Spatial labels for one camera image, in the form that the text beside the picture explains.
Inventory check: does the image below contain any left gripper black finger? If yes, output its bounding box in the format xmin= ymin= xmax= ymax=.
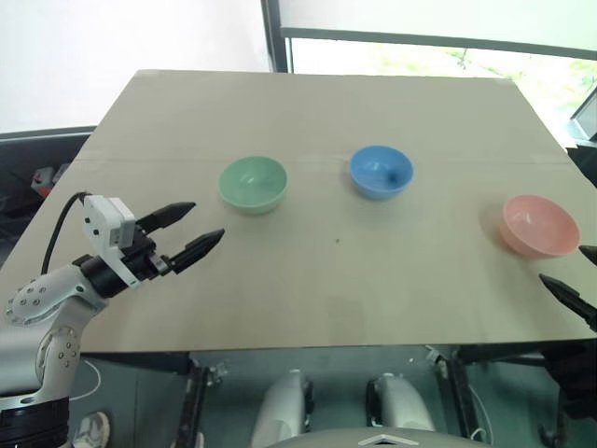
xmin=137 ymin=201 xmax=198 ymax=233
xmin=168 ymin=228 xmax=228 ymax=275

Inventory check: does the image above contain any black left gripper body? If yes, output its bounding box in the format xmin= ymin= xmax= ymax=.
xmin=121 ymin=223 xmax=174 ymax=282

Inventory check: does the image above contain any red bowl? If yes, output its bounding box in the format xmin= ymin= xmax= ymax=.
xmin=497 ymin=193 xmax=581 ymax=259

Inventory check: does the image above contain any green bowl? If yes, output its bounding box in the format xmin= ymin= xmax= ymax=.
xmin=217 ymin=155 xmax=289 ymax=217

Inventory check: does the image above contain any black bulky object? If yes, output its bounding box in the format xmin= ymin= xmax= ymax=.
xmin=543 ymin=343 xmax=597 ymax=448

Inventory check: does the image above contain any red and white device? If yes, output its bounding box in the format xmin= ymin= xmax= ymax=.
xmin=31 ymin=164 xmax=67 ymax=198

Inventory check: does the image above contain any grey monitor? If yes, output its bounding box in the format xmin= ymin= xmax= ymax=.
xmin=564 ymin=88 xmax=597 ymax=151

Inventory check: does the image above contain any white sneaker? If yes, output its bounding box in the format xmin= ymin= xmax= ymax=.
xmin=73 ymin=411 xmax=113 ymax=448

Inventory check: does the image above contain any silver left robot leg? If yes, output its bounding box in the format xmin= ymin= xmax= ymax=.
xmin=250 ymin=370 xmax=314 ymax=448

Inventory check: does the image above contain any silver robot leg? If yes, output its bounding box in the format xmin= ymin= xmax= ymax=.
xmin=365 ymin=372 xmax=436 ymax=434
xmin=250 ymin=370 xmax=314 ymax=448

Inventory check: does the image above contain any blue bowl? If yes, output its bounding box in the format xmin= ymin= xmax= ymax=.
xmin=349 ymin=145 xmax=416 ymax=201

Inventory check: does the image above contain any silver right robot leg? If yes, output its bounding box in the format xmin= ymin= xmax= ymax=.
xmin=365 ymin=372 xmax=436 ymax=434

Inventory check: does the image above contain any silver robot torso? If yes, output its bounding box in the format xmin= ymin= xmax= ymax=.
xmin=264 ymin=427 xmax=473 ymax=448

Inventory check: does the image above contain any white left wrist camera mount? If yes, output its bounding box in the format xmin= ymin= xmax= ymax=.
xmin=82 ymin=194 xmax=139 ymax=288

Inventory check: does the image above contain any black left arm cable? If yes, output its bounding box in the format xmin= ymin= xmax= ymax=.
xmin=40 ymin=191 xmax=95 ymax=274

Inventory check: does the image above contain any white floor cable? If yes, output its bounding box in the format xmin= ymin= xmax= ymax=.
xmin=68 ymin=357 xmax=103 ymax=401

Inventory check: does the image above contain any black table frame leg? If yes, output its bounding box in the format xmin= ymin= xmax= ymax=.
xmin=432 ymin=345 xmax=473 ymax=441
xmin=182 ymin=353 xmax=210 ymax=448

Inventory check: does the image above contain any dark window frame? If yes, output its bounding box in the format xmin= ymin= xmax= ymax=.
xmin=259 ymin=0 xmax=597 ymax=75

